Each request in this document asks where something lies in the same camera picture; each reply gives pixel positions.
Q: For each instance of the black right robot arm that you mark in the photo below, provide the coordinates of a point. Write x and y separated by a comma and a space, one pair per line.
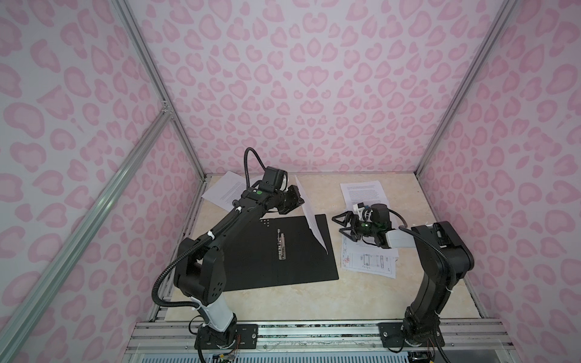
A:
461, 256

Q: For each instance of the diagonal aluminium frame bar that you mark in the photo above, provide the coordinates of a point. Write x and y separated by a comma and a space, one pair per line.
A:
29, 313

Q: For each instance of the right corner aluminium post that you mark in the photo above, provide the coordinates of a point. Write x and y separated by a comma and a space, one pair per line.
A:
498, 26

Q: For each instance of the paper with diagram bottom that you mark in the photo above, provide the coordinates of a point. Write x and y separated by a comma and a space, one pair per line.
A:
365, 258

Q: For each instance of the corner aluminium post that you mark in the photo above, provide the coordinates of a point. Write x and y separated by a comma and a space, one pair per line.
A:
498, 26
137, 39

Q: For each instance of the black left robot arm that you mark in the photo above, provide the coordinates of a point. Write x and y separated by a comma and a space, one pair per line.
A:
183, 267

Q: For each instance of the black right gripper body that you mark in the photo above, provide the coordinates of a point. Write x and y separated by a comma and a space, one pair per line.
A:
368, 229

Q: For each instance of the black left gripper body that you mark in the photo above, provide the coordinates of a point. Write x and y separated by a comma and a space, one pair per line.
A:
282, 199

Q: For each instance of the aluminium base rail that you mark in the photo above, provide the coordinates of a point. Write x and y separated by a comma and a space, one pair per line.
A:
462, 340

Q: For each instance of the left corner aluminium post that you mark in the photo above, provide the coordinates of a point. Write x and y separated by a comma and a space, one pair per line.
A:
137, 39

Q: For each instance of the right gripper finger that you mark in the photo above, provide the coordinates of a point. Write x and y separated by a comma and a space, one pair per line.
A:
352, 235
346, 219

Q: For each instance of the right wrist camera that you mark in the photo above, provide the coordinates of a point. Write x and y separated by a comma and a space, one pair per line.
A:
363, 212

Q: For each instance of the printed paper stack top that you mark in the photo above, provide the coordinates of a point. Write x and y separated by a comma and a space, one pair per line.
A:
310, 215

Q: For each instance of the red folder black inside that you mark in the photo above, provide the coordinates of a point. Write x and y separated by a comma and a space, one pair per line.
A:
279, 252

